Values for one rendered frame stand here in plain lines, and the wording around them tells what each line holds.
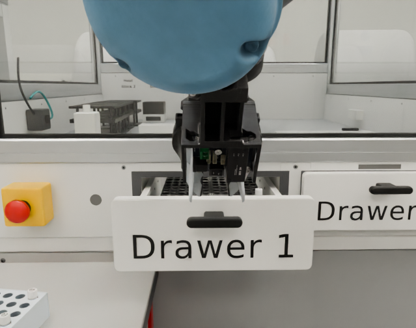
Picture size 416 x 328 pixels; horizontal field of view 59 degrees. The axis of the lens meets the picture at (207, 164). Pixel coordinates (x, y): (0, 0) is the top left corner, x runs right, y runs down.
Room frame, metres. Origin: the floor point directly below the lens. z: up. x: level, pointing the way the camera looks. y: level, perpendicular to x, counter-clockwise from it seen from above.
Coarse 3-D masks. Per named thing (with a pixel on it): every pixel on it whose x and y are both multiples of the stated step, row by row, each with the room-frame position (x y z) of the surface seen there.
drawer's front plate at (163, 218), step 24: (120, 216) 0.49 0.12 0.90; (144, 216) 0.50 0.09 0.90; (168, 216) 0.50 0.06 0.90; (192, 216) 0.50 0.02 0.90; (240, 216) 0.50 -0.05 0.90; (264, 216) 0.50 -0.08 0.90; (288, 216) 0.50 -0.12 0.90; (312, 216) 0.50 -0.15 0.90; (120, 240) 0.49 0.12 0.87; (144, 240) 0.50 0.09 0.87; (192, 240) 0.50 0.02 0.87; (216, 240) 0.50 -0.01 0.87; (240, 240) 0.50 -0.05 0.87; (264, 240) 0.50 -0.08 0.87; (288, 240) 0.50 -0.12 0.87; (312, 240) 0.50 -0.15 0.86; (120, 264) 0.49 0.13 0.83; (144, 264) 0.50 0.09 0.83; (168, 264) 0.50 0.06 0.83; (192, 264) 0.50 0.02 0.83; (216, 264) 0.50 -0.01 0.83; (240, 264) 0.50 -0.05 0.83; (264, 264) 0.50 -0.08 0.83; (288, 264) 0.50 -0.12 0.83
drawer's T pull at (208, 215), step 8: (208, 216) 0.47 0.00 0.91; (216, 216) 0.47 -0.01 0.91; (224, 216) 0.48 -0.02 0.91; (232, 216) 0.47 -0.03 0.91; (192, 224) 0.46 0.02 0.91; (200, 224) 0.46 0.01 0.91; (208, 224) 0.46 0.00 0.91; (216, 224) 0.46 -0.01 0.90; (224, 224) 0.46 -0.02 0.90; (232, 224) 0.46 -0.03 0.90; (240, 224) 0.46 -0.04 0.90
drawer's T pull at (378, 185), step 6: (372, 186) 0.62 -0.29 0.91; (378, 186) 0.62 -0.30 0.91; (384, 186) 0.62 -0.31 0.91; (390, 186) 0.62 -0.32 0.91; (396, 186) 0.62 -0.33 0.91; (402, 186) 0.62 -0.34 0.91; (408, 186) 0.62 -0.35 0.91; (372, 192) 0.62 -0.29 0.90; (378, 192) 0.62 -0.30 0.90; (384, 192) 0.62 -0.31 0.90; (390, 192) 0.62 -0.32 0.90; (396, 192) 0.62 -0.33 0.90; (402, 192) 0.62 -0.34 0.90; (408, 192) 0.62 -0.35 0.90
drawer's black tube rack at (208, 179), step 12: (168, 180) 0.71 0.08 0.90; (180, 180) 0.71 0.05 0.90; (204, 180) 0.71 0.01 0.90; (216, 180) 0.71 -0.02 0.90; (168, 192) 0.63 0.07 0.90; (180, 192) 0.63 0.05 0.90; (204, 192) 0.63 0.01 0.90; (216, 192) 0.63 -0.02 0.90; (228, 192) 0.63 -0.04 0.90; (252, 192) 0.63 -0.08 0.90
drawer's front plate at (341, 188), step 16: (304, 176) 0.65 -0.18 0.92; (320, 176) 0.65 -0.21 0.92; (336, 176) 0.65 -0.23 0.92; (352, 176) 0.65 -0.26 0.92; (368, 176) 0.65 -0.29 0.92; (384, 176) 0.65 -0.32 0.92; (400, 176) 0.65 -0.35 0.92; (304, 192) 0.65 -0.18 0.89; (320, 192) 0.65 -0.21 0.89; (336, 192) 0.65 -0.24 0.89; (352, 192) 0.65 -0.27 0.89; (368, 192) 0.65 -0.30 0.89; (336, 208) 0.65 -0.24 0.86; (400, 208) 0.65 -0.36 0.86; (320, 224) 0.65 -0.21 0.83; (336, 224) 0.65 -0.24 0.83; (352, 224) 0.65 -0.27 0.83; (368, 224) 0.65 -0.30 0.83; (384, 224) 0.65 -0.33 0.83; (400, 224) 0.65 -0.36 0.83
